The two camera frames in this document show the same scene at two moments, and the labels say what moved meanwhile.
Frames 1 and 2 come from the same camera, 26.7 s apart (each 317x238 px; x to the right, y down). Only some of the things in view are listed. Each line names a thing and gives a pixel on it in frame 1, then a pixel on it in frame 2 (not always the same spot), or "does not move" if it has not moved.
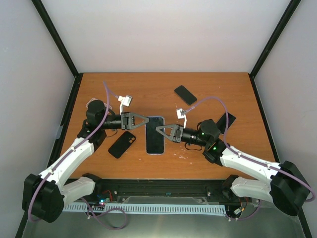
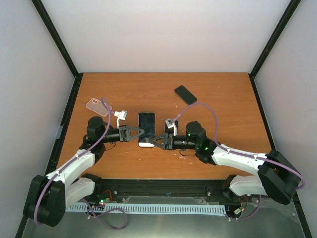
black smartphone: (221, 123) → (146, 122)
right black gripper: (177, 139) → (167, 141)
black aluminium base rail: (113, 190) does not move
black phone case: (122, 144) → (146, 120)
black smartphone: (186, 95) does not move
